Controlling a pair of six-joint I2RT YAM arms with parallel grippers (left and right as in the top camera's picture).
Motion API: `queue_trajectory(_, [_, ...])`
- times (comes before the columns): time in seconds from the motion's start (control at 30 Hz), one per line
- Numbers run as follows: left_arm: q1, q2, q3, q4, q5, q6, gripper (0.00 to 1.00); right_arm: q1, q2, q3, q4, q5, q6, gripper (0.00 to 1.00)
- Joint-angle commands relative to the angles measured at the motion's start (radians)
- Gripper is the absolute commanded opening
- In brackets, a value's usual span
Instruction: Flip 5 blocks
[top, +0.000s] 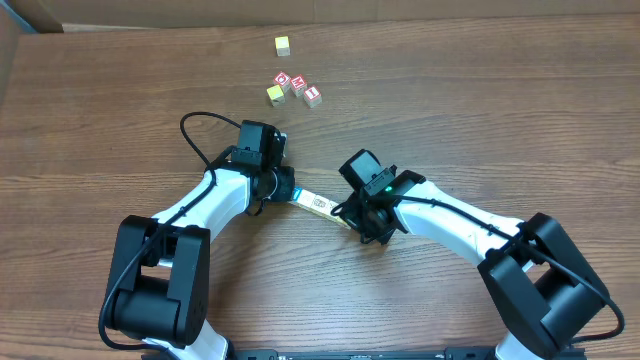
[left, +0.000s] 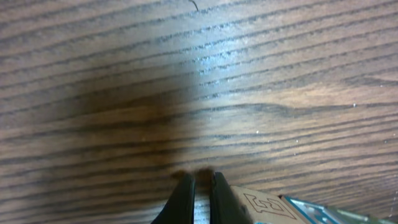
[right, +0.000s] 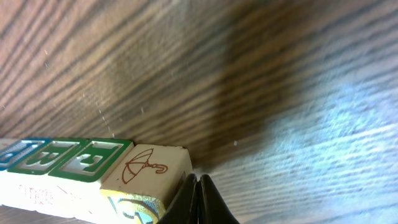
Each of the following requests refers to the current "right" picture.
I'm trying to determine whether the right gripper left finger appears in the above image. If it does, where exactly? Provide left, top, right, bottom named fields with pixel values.
left=157, top=174, right=198, bottom=224

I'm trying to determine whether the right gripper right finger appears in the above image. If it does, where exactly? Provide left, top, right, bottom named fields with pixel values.
left=197, top=174, right=239, bottom=224

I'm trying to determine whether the yellow top wooden block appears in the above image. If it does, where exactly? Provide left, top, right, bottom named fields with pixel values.
left=100, top=144, right=193, bottom=223

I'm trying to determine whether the beige drawing wooden block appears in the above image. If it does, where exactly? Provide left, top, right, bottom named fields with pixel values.
left=49, top=139, right=134, bottom=223

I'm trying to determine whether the green letter B block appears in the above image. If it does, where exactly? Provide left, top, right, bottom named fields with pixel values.
left=8, top=138, right=87, bottom=218

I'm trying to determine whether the beige picture wooden block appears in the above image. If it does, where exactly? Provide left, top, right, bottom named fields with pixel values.
left=1, top=138, right=50, bottom=210

